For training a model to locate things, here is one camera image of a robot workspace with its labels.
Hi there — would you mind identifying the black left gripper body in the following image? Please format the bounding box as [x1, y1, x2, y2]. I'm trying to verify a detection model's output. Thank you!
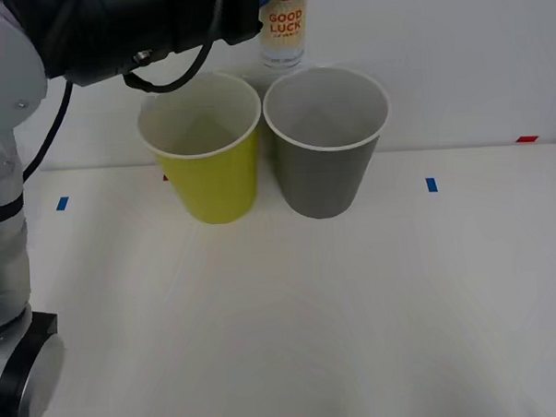
[172, 0, 265, 52]

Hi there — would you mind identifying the orange and white drink can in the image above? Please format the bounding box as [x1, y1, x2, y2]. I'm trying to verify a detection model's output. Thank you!
[255, 0, 311, 73]

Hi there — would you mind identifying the yellow-green plastic bin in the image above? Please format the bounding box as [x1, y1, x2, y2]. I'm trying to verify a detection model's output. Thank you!
[135, 69, 267, 229]

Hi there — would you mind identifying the grey plastic bin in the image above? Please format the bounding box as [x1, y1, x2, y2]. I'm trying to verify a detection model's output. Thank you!
[261, 64, 396, 222]

